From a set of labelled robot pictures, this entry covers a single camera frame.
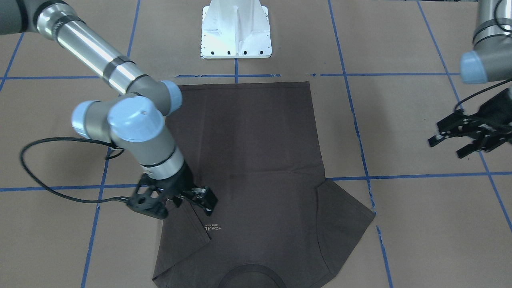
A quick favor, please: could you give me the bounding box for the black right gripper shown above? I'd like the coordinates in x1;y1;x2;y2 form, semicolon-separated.
127;163;218;220

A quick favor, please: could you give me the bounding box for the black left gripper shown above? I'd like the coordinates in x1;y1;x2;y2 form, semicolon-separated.
428;88;512;158

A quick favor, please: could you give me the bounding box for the dark brown t-shirt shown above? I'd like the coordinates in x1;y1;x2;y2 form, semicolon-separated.
153;82;374;288

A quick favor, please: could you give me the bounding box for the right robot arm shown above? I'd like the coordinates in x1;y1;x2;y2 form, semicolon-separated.
1;0;218;220

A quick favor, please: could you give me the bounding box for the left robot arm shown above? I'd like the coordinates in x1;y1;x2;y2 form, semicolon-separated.
428;0;512;158

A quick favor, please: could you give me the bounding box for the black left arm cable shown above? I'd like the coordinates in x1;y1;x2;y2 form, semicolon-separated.
454;78;512;112

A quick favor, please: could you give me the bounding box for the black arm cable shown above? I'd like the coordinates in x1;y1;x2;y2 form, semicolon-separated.
454;78;512;112
20;137;130;204

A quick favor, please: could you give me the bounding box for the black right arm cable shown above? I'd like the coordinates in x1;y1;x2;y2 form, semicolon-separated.
20;137;130;204

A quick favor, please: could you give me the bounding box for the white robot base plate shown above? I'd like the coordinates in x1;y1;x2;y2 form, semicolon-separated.
200;0;272;60

